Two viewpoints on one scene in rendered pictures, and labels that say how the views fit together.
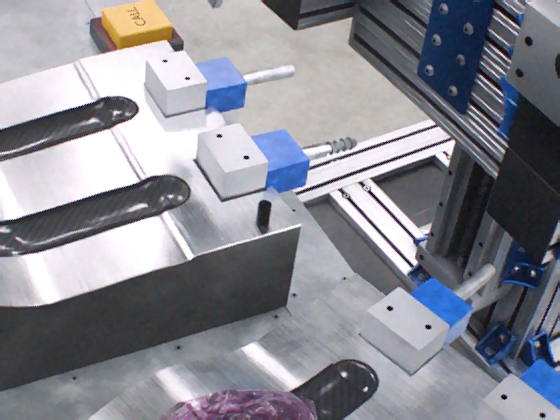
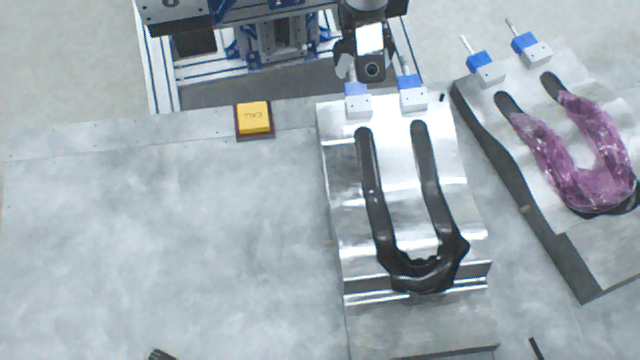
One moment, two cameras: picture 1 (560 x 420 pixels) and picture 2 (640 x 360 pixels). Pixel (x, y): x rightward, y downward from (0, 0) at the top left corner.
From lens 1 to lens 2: 1.11 m
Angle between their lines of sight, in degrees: 41
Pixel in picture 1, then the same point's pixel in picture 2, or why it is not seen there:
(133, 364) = not seen: hidden behind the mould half
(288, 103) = (34, 82)
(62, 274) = (452, 172)
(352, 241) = (212, 88)
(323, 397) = (505, 109)
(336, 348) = (487, 98)
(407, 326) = (495, 72)
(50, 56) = (251, 164)
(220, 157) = (420, 102)
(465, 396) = (517, 67)
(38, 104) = (348, 165)
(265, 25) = not seen: outside the picture
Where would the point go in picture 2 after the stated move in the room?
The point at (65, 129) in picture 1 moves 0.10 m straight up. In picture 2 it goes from (365, 157) to (369, 133)
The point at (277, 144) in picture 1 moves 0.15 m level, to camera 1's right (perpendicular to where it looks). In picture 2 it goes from (407, 81) to (437, 25)
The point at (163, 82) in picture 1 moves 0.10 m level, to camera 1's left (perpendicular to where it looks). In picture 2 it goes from (367, 110) to (344, 152)
